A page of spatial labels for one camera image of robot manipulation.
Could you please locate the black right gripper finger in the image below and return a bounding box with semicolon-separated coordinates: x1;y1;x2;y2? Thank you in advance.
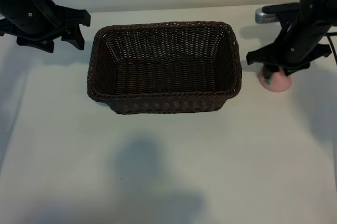
264;64;280;77
283;64;311;77

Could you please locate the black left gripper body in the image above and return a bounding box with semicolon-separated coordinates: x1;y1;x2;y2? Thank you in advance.
0;0;92;41

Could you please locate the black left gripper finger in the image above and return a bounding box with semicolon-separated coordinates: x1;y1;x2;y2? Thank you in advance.
15;37;55;54
61;24;85;51

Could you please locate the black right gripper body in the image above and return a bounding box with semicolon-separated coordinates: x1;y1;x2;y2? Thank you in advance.
245;9;333;70

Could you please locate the pink peach with green leaf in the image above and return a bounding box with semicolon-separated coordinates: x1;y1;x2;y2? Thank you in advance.
257;65;293;93

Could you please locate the dark brown wicker basket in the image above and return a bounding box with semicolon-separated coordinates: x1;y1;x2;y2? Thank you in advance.
86;21;242;115

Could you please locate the black ribbed flat cable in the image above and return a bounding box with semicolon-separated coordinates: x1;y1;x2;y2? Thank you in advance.
17;0;61;27

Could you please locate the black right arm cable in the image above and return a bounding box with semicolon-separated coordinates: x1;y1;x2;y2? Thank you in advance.
324;33;337;65

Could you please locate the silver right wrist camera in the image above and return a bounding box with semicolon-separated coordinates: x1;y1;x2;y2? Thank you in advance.
254;3;302;24

